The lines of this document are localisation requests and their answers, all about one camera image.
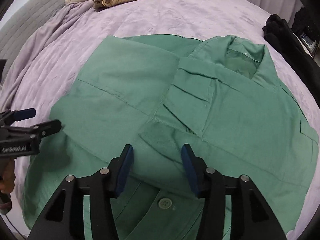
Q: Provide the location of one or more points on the black folded garment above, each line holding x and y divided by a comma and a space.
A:
279, 35

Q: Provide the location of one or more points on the green work shirt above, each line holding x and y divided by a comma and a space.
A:
222, 96

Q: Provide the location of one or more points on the person's left hand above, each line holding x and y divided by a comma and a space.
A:
8, 178

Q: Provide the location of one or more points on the grey quilted headboard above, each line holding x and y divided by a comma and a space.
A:
22, 24

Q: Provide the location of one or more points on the lilac plush bed blanket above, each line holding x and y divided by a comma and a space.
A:
52, 57

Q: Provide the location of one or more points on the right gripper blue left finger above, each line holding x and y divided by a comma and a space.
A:
63, 215

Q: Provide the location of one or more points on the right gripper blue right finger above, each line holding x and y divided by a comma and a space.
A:
251, 218

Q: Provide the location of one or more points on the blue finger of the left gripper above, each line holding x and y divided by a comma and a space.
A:
46, 129
7, 118

